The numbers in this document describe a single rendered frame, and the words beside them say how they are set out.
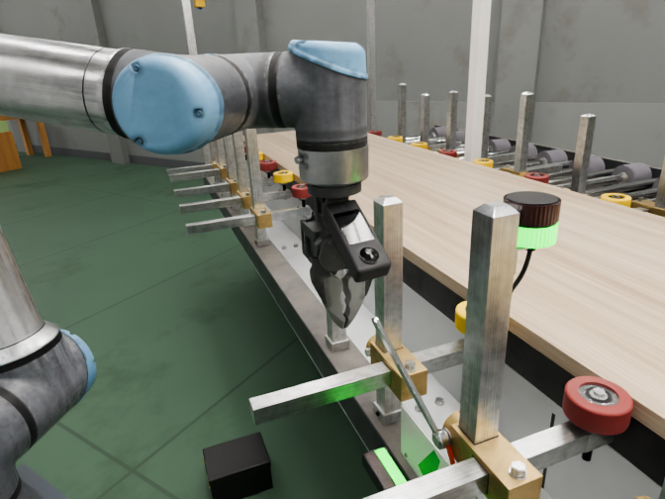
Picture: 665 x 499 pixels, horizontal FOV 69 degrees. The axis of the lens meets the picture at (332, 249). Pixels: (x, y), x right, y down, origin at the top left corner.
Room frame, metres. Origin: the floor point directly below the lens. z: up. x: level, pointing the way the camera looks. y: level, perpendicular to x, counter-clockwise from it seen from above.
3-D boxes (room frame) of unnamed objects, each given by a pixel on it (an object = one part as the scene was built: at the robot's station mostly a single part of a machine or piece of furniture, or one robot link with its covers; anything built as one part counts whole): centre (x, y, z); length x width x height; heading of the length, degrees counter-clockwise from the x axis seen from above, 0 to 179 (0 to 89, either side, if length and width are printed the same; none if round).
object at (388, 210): (0.73, -0.09, 0.89); 0.04 x 0.04 x 0.48; 20
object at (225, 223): (1.62, 0.28, 0.81); 0.44 x 0.03 x 0.04; 110
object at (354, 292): (0.63, -0.02, 1.02); 0.06 x 0.03 x 0.09; 20
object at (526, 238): (0.51, -0.22, 1.14); 0.06 x 0.06 x 0.02
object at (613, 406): (0.51, -0.34, 0.85); 0.08 x 0.08 x 0.11
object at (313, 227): (0.63, 0.00, 1.12); 0.09 x 0.08 x 0.12; 20
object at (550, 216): (0.51, -0.22, 1.17); 0.06 x 0.06 x 0.02
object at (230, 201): (1.85, 0.37, 0.82); 0.44 x 0.03 x 0.04; 110
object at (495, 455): (0.48, -0.19, 0.85); 0.14 x 0.06 x 0.05; 20
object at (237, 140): (1.90, 0.34, 0.88); 0.04 x 0.04 x 0.48; 20
